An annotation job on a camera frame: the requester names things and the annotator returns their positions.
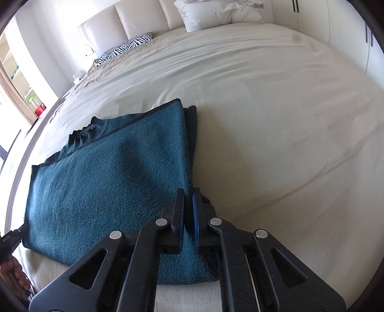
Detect white crumpled duvet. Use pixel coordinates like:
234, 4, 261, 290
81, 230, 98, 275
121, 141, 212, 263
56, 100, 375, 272
174, 0, 265, 33

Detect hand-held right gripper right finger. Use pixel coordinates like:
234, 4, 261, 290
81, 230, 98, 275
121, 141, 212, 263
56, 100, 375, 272
192, 187, 347, 312

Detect beige padded headboard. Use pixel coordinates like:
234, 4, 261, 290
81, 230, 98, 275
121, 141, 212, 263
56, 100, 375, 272
78, 0, 181, 57

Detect white wall shelf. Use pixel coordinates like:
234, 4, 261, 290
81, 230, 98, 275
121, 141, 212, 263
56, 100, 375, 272
0, 32, 34, 101

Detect person's left hand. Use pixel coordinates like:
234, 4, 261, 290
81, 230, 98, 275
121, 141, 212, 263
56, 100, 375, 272
0, 256, 32, 296

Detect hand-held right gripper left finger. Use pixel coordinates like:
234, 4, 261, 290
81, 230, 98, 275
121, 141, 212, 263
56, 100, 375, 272
28, 188, 186, 312

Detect white wardrobe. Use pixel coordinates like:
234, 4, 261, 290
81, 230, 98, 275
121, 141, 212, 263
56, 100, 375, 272
270, 0, 384, 90

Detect dark teal knit sweater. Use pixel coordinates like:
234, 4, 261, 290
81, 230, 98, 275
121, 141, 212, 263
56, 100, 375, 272
22, 98, 222, 285

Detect bed with beige sheet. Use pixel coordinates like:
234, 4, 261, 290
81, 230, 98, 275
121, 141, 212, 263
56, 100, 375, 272
6, 22, 384, 312

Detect black wardrobe handles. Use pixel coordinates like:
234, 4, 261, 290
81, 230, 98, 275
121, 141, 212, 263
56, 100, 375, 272
290, 0, 374, 48

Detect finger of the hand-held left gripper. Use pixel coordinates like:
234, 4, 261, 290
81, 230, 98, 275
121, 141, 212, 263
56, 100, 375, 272
16, 223, 30, 242

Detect zebra print pillow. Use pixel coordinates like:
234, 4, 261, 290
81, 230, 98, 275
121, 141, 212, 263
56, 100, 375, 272
97, 32, 153, 65

